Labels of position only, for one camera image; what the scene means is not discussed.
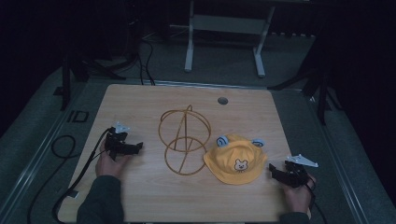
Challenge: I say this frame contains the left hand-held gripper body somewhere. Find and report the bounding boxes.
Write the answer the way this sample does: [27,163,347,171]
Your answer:
[104,121,132,161]

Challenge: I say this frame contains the black floor cable loop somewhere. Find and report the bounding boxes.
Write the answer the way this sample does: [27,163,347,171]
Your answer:
[26,134,78,224]

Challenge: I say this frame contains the person's right hand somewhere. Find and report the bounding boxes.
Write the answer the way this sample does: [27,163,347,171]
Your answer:
[282,174,317,216]

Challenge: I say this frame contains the white metal table frame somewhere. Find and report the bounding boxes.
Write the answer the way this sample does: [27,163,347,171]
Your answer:
[184,0,276,78]

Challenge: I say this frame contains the yellow bear hat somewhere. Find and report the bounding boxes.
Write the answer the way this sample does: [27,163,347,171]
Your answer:
[203,133,269,186]

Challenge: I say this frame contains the person's left hand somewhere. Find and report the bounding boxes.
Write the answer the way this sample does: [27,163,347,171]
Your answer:
[94,148,132,181]

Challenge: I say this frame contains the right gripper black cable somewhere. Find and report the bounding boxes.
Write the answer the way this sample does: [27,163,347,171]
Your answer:
[304,176,329,224]

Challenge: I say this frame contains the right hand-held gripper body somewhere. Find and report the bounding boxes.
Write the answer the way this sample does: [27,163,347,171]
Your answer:
[283,153,319,189]

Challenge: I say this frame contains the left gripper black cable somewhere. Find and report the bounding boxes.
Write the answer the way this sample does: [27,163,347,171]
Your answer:
[51,126,114,224]

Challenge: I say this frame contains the thin black floor cables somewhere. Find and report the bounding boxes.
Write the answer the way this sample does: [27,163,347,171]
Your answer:
[135,37,157,87]

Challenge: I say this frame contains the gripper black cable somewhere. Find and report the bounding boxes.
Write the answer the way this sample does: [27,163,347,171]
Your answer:
[304,176,329,224]
[51,126,114,224]

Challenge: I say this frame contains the gold wire hat stand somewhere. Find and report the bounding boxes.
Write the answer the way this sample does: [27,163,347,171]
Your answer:
[158,105,212,176]

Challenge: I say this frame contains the black metal stand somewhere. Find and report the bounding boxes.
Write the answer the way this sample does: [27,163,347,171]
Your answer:
[52,50,127,112]
[266,60,344,126]

